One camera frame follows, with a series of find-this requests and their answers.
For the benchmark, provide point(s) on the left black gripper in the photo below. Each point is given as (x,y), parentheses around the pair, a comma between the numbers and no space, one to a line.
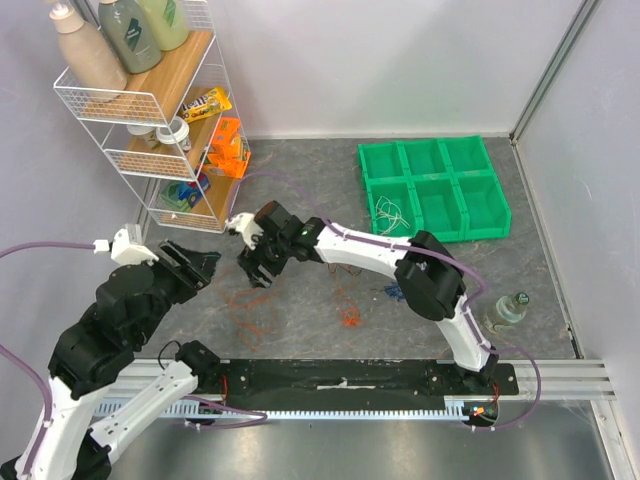
(196,271)

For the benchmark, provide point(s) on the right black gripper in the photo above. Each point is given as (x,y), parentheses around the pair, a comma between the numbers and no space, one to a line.
(265,254)

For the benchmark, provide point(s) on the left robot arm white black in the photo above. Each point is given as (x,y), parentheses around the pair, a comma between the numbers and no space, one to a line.
(90,355)

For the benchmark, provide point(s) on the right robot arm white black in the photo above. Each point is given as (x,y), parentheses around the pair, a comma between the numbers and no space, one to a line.
(429,278)

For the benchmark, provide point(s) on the green blue toy car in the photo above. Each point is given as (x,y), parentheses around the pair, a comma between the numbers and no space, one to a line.
(182,196)

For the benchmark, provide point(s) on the orange snack box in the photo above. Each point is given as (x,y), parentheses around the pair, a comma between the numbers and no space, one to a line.
(227,154)

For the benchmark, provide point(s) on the yellow candy bag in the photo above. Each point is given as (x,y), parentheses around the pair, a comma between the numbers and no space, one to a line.
(213,102)

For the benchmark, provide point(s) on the green six-compartment bin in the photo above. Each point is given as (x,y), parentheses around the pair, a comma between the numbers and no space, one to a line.
(445,186)

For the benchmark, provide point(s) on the beige pump bottle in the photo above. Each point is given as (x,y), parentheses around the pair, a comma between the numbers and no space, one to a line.
(87,53)

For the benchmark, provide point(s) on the clear glass bottle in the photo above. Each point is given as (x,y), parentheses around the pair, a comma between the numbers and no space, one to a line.
(507,312)

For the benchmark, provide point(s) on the light green bottle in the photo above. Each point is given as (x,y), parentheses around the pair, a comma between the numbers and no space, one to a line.
(167,22)

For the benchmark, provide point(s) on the dark green bottle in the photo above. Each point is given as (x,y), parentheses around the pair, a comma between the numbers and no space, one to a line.
(128,31)

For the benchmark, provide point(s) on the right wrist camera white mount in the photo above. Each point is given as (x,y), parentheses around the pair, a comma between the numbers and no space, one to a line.
(245,225)

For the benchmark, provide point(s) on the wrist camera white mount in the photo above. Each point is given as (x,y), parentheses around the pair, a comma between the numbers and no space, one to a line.
(127,247)
(245,225)

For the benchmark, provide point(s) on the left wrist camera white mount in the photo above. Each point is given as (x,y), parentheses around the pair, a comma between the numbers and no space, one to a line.
(127,247)

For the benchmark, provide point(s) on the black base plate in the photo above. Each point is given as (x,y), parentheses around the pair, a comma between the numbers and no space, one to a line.
(243,377)

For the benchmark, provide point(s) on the white wire shelf rack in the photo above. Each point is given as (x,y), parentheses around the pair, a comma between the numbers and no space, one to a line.
(152,99)

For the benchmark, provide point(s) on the slotted cable duct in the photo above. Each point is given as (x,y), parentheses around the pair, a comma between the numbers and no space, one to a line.
(194,410)

